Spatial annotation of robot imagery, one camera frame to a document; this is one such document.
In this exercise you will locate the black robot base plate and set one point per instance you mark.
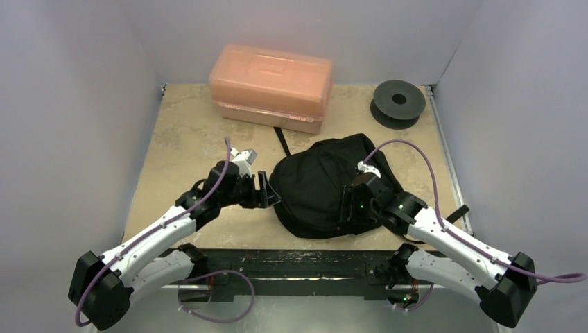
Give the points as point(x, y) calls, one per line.
point(369, 274)

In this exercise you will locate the dark grey filament spool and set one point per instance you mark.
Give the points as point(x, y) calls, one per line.
point(397, 104)

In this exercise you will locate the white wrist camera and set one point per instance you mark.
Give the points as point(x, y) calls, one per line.
point(244, 160)
point(363, 168)

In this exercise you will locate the translucent orange plastic storage box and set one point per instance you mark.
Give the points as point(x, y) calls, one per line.
point(272, 88)

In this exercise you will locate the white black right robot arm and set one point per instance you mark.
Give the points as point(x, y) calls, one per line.
point(501, 283)

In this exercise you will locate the aluminium table edge rail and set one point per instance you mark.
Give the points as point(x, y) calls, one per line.
point(447, 155)

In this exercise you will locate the aluminium front frame rail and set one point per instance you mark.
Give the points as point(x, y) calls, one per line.
point(195, 287)

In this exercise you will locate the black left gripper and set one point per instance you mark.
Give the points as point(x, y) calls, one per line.
point(262, 198)

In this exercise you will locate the black fabric student bag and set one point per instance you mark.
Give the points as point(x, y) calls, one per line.
point(310, 184)

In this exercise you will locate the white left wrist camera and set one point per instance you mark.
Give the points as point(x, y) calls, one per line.
point(244, 160)

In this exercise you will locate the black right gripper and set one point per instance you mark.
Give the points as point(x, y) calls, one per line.
point(348, 205)

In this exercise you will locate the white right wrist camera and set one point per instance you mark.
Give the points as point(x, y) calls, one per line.
point(363, 168)

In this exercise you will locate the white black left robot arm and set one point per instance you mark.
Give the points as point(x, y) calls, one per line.
point(103, 286)

